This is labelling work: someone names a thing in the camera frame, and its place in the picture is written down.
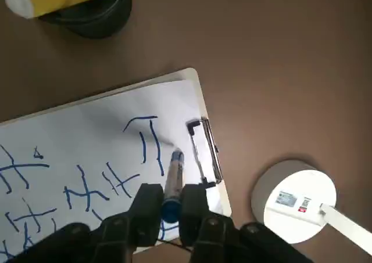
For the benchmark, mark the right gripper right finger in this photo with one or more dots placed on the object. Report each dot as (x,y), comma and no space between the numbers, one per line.
(215,237)

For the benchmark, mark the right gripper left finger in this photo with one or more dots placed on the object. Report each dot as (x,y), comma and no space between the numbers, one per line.
(116,234)

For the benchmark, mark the blue marker pen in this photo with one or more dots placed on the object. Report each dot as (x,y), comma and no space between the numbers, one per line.
(173,181)

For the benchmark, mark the black mesh pen holder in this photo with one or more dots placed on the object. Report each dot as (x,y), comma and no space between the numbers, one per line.
(98,25)

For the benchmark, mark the black metal clipboard clip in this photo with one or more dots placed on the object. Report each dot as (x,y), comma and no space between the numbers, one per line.
(213,158)

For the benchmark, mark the white round desk lamp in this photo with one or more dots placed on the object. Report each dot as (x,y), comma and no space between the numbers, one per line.
(299,193)

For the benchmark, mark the white A4 paper sheet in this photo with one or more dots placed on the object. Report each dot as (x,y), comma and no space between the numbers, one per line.
(87,123)

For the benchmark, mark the white clipboard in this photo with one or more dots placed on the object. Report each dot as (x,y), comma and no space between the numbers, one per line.
(200,100)

